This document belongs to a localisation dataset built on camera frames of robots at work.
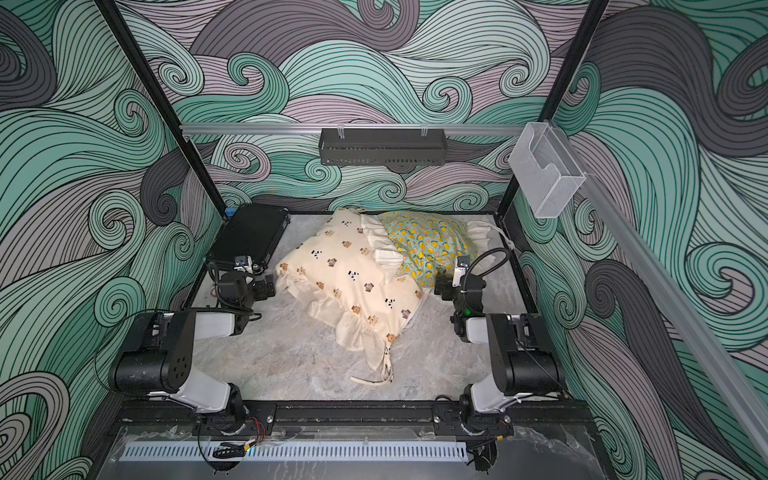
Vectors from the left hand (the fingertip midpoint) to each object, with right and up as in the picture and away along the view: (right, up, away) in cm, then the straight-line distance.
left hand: (256, 274), depth 94 cm
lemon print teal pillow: (+56, +10, -3) cm, 57 cm away
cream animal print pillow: (+30, +1, -5) cm, 30 cm away
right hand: (+64, +1, -1) cm, 64 cm away
